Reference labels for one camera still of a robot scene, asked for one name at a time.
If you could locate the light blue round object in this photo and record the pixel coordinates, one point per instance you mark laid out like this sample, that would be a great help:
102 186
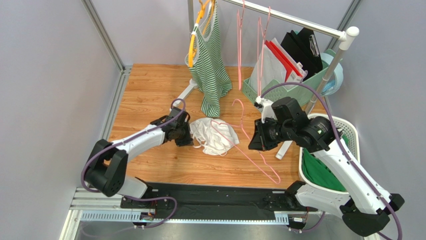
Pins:
337 78

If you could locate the black folder with clip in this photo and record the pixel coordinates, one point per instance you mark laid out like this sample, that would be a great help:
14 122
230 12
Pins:
303 48

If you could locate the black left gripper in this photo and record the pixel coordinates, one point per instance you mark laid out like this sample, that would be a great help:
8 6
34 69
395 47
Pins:
187 141

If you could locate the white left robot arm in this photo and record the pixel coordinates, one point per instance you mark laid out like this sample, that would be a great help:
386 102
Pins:
106 167

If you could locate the red folder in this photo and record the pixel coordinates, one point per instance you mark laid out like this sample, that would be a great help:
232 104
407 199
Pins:
284 60

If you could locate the white tank top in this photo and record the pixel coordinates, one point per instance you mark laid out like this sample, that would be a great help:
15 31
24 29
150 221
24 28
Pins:
214 136

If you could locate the green plastic basket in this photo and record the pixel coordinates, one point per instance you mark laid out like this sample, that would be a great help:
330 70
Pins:
301 94

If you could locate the white laundry basket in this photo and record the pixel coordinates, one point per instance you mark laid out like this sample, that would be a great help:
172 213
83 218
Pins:
351 139

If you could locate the white paper box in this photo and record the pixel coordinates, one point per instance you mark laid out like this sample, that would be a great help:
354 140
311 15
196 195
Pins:
292 78

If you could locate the green striped tank top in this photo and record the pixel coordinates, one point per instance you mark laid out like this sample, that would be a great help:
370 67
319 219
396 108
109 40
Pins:
208 70

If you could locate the grey translucent folder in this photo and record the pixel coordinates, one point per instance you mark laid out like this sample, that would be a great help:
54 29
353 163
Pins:
272 70

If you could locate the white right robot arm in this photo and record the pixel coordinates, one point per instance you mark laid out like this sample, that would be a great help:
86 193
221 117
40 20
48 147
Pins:
364 206

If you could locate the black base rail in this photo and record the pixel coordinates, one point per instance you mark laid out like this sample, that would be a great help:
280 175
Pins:
212 202

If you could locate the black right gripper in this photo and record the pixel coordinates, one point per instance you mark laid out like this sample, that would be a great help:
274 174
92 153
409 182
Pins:
258 135

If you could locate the green garment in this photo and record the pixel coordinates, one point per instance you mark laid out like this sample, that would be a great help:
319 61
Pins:
318 173

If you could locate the yellow plastic hanger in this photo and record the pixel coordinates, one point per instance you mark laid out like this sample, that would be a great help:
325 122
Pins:
192 45

